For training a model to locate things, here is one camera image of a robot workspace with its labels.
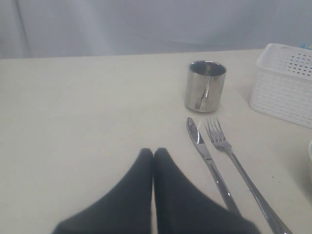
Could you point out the grey speckled ceramic bowl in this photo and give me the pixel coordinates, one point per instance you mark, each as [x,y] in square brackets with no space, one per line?
[310,150]

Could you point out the white perforated plastic basket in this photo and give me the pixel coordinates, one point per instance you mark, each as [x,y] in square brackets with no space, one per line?
[282,86]

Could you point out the silver metal table knife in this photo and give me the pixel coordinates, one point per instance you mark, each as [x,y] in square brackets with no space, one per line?
[201,147]

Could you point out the silver metal fork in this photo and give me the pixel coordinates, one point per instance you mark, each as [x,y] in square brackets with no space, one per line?
[218,139]

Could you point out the silver foil packet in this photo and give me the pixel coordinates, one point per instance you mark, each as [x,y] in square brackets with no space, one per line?
[204,86]

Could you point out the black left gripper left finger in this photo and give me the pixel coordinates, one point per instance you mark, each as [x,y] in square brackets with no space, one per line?
[125,209]

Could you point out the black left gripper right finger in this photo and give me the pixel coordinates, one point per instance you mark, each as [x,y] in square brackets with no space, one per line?
[181,208]

